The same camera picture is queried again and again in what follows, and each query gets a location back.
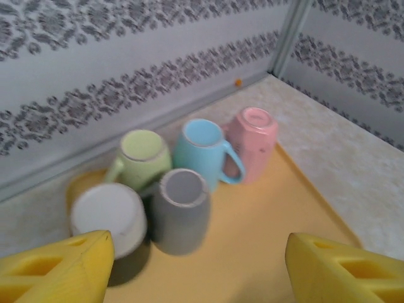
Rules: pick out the yellow tray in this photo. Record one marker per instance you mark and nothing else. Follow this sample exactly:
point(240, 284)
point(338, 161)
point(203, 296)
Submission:
point(252, 236)

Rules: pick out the small orange dot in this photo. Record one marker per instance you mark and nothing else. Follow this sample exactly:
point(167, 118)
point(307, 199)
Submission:
point(237, 82)

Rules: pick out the light green mug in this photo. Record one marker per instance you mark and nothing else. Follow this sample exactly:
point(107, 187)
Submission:
point(142, 164)

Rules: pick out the aluminium frame rail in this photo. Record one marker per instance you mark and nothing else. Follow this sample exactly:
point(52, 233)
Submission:
point(126, 135)

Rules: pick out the light blue mug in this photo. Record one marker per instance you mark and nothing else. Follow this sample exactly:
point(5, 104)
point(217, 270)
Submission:
point(192, 158)

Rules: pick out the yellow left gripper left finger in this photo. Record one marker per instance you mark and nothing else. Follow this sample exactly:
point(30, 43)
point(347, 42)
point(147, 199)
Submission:
point(57, 274)

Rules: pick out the grey mug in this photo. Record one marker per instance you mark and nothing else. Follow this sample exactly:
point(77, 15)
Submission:
point(180, 221)

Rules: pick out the aluminium frame post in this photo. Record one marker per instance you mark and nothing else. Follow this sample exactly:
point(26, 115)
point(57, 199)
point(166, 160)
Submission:
point(288, 38)

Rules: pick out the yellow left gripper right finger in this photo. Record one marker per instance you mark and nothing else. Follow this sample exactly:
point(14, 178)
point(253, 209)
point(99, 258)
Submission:
point(341, 274)

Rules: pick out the pink faceted mug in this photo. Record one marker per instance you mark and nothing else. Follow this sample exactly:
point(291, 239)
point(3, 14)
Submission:
point(255, 142)

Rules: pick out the white round mug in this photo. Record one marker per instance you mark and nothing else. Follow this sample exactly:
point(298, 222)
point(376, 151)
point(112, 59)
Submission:
point(107, 211)

